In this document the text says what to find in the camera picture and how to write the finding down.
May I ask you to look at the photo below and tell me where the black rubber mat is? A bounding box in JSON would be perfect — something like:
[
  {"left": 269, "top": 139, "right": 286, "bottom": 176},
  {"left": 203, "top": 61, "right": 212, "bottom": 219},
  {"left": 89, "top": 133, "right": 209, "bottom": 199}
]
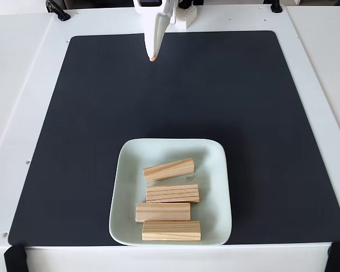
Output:
[{"left": 7, "top": 30, "right": 340, "bottom": 247}]

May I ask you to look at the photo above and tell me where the wooden block with dark grooves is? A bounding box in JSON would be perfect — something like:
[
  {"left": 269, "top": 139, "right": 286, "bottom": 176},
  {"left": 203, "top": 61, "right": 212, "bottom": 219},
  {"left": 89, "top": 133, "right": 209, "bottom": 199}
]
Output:
[{"left": 146, "top": 184, "right": 201, "bottom": 204}]

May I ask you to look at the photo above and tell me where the wooden block with dark knot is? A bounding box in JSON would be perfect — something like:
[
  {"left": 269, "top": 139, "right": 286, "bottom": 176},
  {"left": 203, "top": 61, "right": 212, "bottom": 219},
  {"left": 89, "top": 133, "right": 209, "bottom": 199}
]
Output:
[{"left": 143, "top": 158, "right": 196, "bottom": 184}]

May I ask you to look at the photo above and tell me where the white studded base block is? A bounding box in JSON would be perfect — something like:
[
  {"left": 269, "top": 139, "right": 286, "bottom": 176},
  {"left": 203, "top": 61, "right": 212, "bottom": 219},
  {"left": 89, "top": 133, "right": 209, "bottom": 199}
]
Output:
[{"left": 174, "top": 6, "right": 198, "bottom": 31}]

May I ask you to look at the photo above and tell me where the pale green square plate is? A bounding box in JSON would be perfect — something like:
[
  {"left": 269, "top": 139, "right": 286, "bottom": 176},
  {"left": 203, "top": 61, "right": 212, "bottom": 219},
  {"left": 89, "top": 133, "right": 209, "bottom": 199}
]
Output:
[{"left": 108, "top": 138, "right": 233, "bottom": 247}]

